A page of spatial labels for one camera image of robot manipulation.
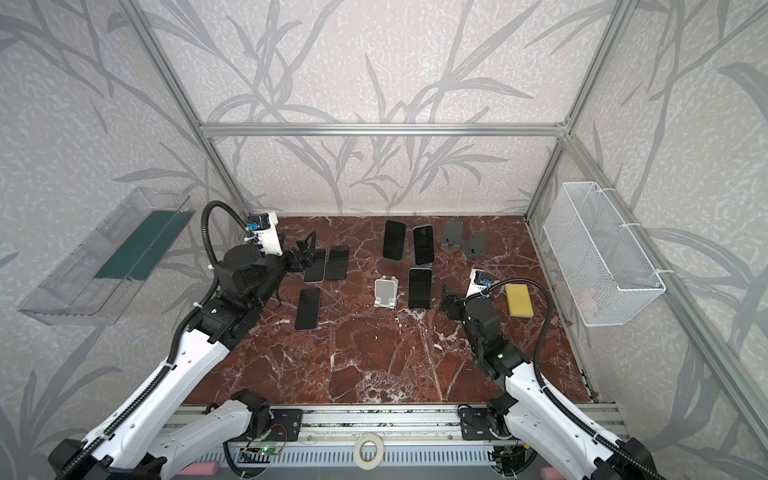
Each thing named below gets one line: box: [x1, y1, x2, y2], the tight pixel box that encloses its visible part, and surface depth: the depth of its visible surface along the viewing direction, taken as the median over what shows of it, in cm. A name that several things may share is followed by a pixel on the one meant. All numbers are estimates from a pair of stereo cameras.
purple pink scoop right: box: [540, 467, 567, 480], surface depth 66 cm
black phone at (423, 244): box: [412, 224, 434, 265], surface depth 101 cm
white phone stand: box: [374, 275, 399, 309], surface depth 96 cm
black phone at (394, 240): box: [383, 220, 406, 261], surface depth 103 cm
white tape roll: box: [353, 433, 384, 471], surface depth 71 cm
